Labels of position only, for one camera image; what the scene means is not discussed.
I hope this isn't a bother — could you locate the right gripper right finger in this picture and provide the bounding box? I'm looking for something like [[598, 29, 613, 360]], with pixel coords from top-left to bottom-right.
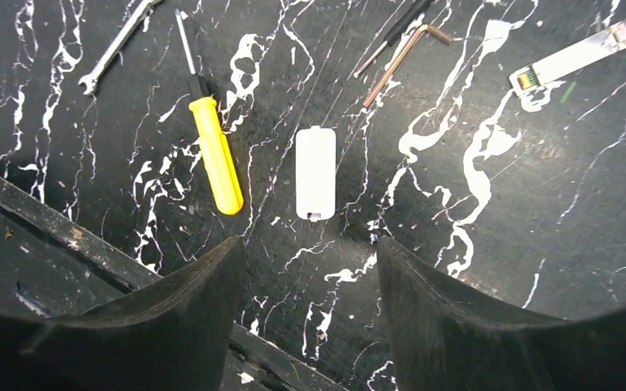
[[377, 237, 626, 390]]

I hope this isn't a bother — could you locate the white remote battery cover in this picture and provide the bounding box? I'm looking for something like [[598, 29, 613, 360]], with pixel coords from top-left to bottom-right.
[[295, 125, 337, 222]]

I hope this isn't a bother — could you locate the copper hex key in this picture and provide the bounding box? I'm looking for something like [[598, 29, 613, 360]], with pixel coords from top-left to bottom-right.
[[361, 24, 455, 109]]

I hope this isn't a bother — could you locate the yellow handled screwdriver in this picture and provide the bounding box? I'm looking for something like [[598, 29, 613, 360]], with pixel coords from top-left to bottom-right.
[[174, 10, 244, 215]]

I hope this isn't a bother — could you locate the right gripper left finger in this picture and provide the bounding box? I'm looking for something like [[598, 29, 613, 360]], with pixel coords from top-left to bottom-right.
[[0, 236, 245, 390]]

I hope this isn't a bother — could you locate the small black precision screwdriver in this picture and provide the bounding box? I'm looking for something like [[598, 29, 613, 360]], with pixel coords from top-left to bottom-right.
[[352, 0, 434, 78]]

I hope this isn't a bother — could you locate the small silver wrench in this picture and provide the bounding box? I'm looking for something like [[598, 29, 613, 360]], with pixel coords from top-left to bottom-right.
[[77, 0, 162, 96]]

